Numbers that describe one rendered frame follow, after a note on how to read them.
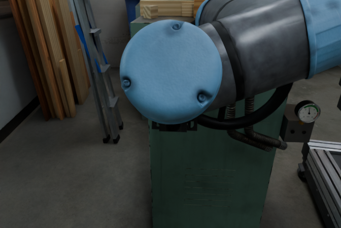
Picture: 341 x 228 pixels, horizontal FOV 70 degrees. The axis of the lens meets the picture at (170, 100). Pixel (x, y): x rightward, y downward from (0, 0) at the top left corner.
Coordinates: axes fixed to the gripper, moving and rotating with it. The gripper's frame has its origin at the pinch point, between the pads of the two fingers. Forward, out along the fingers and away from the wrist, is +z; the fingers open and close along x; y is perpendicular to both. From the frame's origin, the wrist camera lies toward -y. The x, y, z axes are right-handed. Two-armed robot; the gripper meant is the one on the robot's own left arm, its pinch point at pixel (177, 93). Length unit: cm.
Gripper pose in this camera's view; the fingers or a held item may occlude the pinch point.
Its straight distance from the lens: 52.1
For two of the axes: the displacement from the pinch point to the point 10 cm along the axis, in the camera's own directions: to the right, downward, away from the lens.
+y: -0.4, 10.0, -0.8
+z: 0.5, 0.8, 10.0
